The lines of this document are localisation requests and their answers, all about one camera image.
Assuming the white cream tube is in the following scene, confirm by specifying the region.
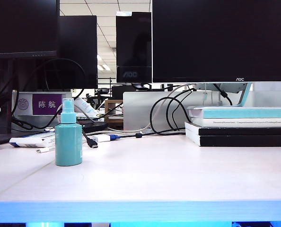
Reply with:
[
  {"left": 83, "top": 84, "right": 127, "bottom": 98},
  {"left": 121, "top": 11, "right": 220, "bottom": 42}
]
[{"left": 73, "top": 97, "right": 97, "bottom": 118}]

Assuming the white USB cable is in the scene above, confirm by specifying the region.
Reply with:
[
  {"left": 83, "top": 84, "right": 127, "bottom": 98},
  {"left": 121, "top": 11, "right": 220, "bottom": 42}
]
[{"left": 35, "top": 146, "right": 57, "bottom": 154}]

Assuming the black monitor with button row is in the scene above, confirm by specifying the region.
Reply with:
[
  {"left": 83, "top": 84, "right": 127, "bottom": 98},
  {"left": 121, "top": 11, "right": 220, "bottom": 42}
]
[{"left": 0, "top": 0, "right": 60, "bottom": 59}]

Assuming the purple and white name sign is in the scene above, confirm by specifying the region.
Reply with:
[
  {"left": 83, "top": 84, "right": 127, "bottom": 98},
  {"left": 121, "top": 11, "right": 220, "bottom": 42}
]
[{"left": 11, "top": 91, "right": 73, "bottom": 117}]

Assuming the narrow black AOC monitor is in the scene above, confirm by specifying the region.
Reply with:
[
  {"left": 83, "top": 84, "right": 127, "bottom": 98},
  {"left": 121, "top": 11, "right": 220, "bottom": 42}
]
[{"left": 115, "top": 11, "right": 153, "bottom": 84}]

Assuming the grey desk partition panel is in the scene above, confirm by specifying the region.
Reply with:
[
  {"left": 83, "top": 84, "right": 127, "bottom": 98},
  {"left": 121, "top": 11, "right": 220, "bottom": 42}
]
[{"left": 123, "top": 90, "right": 223, "bottom": 131}]

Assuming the dark monitor stand column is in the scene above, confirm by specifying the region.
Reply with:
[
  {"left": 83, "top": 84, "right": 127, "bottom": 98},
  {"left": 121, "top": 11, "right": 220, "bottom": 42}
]
[{"left": 0, "top": 58, "right": 15, "bottom": 135}]

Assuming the silver monitor stand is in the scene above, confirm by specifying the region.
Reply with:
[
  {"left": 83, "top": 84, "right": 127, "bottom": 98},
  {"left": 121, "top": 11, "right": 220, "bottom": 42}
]
[{"left": 193, "top": 82, "right": 253, "bottom": 107}]

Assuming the black monitor stand foot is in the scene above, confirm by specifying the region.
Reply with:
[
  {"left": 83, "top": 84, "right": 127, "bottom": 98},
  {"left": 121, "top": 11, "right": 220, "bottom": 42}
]
[{"left": 131, "top": 82, "right": 153, "bottom": 92}]

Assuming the wooden box frame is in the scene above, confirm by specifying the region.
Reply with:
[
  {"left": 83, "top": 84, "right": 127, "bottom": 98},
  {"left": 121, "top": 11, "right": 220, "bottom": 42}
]
[{"left": 104, "top": 99, "right": 124, "bottom": 123}]

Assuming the black monitor power cable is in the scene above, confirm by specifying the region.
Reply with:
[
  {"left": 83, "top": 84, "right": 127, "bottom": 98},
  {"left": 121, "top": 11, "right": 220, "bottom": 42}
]
[{"left": 212, "top": 83, "right": 233, "bottom": 106}]

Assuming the black looped cable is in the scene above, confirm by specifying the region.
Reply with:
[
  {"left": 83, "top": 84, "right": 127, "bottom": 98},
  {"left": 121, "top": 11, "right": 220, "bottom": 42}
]
[{"left": 149, "top": 96, "right": 191, "bottom": 136}]

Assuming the thin black book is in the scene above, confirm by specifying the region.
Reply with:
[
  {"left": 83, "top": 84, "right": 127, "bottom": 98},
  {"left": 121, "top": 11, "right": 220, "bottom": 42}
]
[{"left": 184, "top": 122, "right": 281, "bottom": 137}]

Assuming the black HDMI cable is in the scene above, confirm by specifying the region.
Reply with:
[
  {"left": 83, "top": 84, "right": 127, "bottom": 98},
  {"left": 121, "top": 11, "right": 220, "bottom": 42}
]
[{"left": 11, "top": 105, "right": 99, "bottom": 150}]

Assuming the white adapter with blue plug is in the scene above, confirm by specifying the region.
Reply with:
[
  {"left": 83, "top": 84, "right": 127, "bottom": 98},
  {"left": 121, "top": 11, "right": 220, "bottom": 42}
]
[{"left": 92, "top": 133, "right": 121, "bottom": 143}]

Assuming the black arching cable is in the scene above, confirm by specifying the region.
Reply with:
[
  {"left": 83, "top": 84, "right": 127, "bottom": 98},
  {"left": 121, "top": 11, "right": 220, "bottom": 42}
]
[{"left": 12, "top": 58, "right": 87, "bottom": 119}]

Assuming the white and blue carton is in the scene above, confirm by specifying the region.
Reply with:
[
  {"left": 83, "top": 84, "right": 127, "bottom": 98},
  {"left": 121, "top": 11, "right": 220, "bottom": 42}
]
[{"left": 9, "top": 131, "right": 58, "bottom": 148}]

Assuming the small dark background monitor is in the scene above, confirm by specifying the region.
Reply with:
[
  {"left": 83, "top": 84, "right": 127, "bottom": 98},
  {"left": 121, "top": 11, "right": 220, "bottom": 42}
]
[{"left": 111, "top": 85, "right": 137, "bottom": 100}]

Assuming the teal spine book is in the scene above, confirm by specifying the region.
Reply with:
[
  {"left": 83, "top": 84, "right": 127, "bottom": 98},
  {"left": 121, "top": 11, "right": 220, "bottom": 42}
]
[{"left": 186, "top": 105, "right": 281, "bottom": 119}]

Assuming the white spine book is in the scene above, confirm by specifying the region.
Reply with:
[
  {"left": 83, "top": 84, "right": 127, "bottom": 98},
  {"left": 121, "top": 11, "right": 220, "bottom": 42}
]
[{"left": 190, "top": 117, "right": 281, "bottom": 128}]

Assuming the teal spray bottle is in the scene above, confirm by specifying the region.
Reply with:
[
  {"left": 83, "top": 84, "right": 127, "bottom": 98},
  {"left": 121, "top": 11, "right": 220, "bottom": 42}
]
[{"left": 54, "top": 99, "right": 84, "bottom": 167}]

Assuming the large black AOC monitor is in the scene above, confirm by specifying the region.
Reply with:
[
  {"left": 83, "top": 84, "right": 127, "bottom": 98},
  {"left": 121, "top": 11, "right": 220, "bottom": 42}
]
[{"left": 151, "top": 0, "right": 281, "bottom": 83}]

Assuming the black flat device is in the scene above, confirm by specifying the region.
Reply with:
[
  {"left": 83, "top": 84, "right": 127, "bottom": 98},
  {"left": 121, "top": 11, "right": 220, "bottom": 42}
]
[{"left": 78, "top": 120, "right": 108, "bottom": 133}]

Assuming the thin black cable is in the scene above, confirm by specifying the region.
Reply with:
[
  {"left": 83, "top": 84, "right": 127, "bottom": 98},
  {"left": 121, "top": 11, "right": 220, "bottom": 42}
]
[{"left": 166, "top": 88, "right": 195, "bottom": 131}]

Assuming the white long cable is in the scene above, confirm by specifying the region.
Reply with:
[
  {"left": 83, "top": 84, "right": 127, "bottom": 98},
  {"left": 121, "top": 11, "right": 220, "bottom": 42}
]
[{"left": 107, "top": 84, "right": 191, "bottom": 133}]

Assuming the black office chair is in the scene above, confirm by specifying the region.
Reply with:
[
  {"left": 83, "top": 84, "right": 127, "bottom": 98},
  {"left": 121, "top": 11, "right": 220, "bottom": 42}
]
[{"left": 86, "top": 87, "right": 112, "bottom": 110}]

